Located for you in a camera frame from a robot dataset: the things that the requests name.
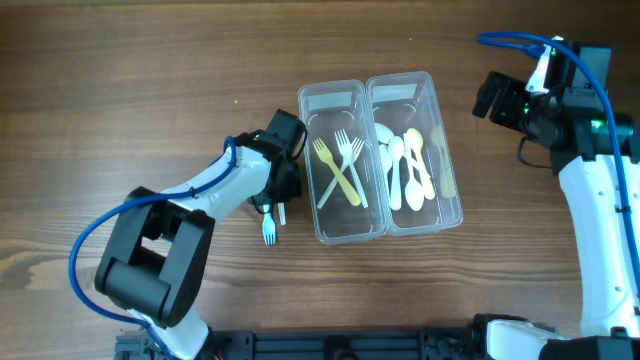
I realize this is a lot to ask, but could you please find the light blue plastic fork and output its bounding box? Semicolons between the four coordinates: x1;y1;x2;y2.
262;204;277;246

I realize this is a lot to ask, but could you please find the yellow plastic fork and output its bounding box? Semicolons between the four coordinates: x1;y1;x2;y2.
312;138;361;206

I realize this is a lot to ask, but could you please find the white fork angled top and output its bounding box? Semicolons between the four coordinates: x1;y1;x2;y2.
334;129;368;208

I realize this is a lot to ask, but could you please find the white fork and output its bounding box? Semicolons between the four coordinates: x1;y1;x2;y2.
277;202;287;226
316;137;366;210

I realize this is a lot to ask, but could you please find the yellow plastic spoon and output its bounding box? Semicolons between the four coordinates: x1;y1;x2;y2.
405;128;435;200

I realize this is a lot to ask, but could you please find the white spoon horizontal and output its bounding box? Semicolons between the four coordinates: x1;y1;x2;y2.
375;123;395;144

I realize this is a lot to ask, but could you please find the white spoon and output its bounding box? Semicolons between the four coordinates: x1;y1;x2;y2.
404;145;424;212
388;136;404;211
379;144;393;193

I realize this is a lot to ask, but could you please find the white spoon bottom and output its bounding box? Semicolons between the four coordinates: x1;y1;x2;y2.
404;145;424;212

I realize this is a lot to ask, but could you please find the white spoon top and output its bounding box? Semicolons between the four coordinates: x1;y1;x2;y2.
379;144;393;193

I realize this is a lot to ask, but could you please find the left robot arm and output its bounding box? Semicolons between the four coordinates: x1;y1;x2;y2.
94;110;307;359

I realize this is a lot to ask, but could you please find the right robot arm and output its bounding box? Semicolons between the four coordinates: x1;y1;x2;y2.
465;32;639;359

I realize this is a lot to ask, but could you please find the left clear plastic container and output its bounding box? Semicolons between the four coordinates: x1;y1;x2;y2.
298;80;390;245

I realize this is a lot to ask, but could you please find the clear plastic container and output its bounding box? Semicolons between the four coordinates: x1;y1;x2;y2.
298;80;390;245
366;71;463;236

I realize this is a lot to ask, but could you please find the right clear plastic container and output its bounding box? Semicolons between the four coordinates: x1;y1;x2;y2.
366;71;463;236

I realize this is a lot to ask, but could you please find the left blue cable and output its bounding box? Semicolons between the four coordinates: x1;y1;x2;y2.
68;135;237;360

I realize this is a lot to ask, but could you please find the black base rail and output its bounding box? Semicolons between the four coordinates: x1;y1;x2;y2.
114;314;501;360

